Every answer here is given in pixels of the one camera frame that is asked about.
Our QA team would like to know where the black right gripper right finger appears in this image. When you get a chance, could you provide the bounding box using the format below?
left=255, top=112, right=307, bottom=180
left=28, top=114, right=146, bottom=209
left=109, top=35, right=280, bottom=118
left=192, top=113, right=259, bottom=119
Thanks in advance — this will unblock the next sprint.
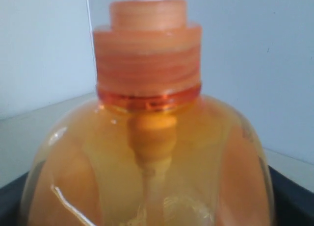
left=269, top=167, right=314, bottom=226

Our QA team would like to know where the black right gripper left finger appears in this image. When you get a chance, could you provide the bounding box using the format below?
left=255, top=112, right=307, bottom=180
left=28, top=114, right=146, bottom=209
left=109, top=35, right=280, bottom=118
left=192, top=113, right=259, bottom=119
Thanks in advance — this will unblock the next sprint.
left=0, top=172, right=28, bottom=226

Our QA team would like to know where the orange pump soap bottle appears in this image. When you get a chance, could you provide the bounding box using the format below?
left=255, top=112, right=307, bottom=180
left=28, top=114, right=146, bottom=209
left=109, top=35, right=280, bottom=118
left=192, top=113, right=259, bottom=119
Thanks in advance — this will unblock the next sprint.
left=18, top=0, right=275, bottom=226

